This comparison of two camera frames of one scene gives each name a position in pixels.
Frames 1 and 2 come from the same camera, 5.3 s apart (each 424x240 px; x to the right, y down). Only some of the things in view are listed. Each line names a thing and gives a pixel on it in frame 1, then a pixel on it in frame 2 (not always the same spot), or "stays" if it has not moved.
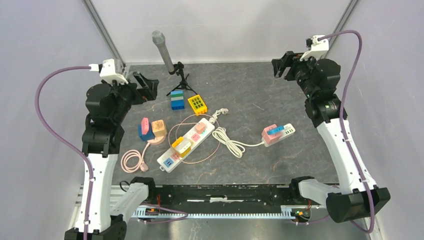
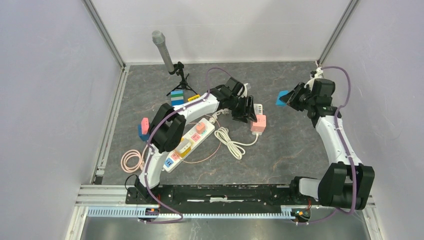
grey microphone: x=159 y=38 stays
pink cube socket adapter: x=269 y=138 to x=260 y=124
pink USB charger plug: x=200 y=127 stays
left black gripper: x=148 y=91 to x=247 y=112
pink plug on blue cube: x=145 y=124 stays
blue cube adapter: x=150 y=135 stays
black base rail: x=221 y=197 stays
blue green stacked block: x=177 y=97 stays
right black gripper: x=289 y=59 to x=290 y=98
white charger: x=185 y=144 stays
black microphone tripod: x=178 y=69 stays
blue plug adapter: x=275 y=130 to x=279 y=102
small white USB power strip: x=289 y=129 to x=258 y=109
